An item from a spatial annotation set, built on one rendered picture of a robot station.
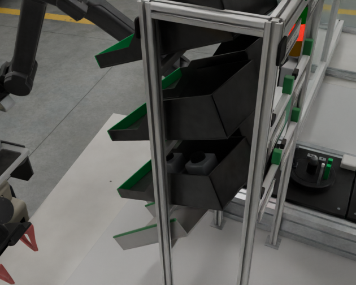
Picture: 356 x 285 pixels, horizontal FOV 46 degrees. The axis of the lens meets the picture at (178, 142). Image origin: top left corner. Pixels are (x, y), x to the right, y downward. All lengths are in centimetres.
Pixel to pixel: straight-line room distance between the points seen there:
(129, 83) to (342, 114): 219
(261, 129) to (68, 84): 322
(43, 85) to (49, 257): 265
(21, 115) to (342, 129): 246
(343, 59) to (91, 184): 137
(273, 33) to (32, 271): 97
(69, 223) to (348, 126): 109
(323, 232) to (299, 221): 7
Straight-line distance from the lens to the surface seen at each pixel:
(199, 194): 75
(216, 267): 121
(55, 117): 336
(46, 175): 286
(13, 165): 133
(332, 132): 171
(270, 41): 53
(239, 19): 52
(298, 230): 126
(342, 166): 139
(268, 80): 54
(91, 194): 143
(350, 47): 237
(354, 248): 127
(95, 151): 159
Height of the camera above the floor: 186
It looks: 39 degrees down
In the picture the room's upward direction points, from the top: 2 degrees counter-clockwise
